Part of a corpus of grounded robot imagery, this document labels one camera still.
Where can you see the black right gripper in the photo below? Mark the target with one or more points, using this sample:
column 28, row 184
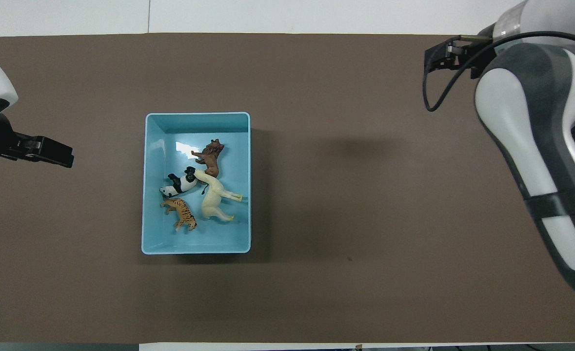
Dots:
column 467, row 56

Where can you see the black and white panda toy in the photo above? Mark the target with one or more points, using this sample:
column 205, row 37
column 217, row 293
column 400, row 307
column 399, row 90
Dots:
column 182, row 184

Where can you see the orange striped tiger toy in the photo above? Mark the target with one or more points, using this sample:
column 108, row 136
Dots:
column 184, row 214

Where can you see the brown lion toy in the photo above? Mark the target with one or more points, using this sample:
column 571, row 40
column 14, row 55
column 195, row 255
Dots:
column 210, row 156

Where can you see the cream horse toy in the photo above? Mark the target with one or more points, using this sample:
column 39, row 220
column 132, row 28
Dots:
column 212, row 200

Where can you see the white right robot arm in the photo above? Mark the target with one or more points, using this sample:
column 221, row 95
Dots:
column 536, row 122

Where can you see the light blue storage box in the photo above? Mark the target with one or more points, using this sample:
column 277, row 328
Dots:
column 233, row 239

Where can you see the brown table mat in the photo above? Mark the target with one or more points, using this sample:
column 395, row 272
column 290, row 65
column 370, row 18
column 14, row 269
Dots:
column 365, row 219

